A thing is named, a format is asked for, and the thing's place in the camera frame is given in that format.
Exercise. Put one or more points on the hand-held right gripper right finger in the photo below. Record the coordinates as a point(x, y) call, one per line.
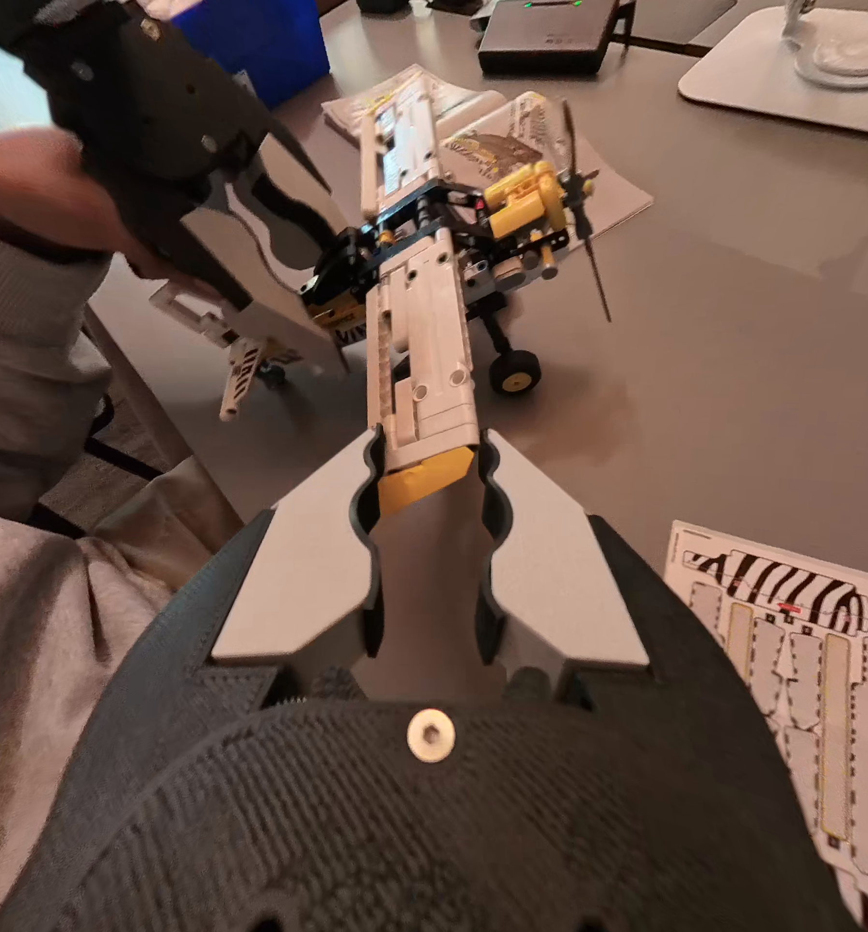
point(565, 597)

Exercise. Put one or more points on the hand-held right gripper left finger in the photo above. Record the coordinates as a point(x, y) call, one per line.
point(295, 582)

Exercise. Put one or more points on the white yellow lego plane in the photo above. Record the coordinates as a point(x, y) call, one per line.
point(419, 327)

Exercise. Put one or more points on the person's left forearm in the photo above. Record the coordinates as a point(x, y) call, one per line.
point(26, 364)

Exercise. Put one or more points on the zebra print sticker sheet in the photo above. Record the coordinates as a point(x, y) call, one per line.
point(768, 655)

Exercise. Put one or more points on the lego instruction booklet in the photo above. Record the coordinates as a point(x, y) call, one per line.
point(612, 196)

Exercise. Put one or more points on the person's left hand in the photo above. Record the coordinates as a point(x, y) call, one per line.
point(26, 182)

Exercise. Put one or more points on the person's grey sweatshirt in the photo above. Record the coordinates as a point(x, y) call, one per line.
point(41, 655)

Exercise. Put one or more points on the blue plastic bin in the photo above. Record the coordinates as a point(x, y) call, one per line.
point(273, 44)

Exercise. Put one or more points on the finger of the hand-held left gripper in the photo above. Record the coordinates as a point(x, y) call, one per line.
point(288, 175)
point(281, 320)

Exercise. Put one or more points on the flat black power box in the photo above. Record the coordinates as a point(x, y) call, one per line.
point(543, 44)

